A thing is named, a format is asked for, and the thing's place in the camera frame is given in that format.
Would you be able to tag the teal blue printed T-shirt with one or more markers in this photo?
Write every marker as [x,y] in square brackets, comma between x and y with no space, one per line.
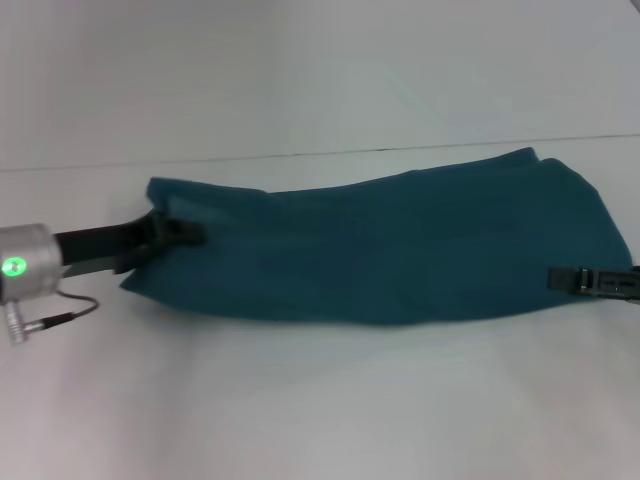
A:
[400,250]

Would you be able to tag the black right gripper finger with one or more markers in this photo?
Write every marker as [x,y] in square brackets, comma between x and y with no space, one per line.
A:
[595,282]

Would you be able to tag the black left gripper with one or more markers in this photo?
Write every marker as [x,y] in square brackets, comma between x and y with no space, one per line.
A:
[105,245]

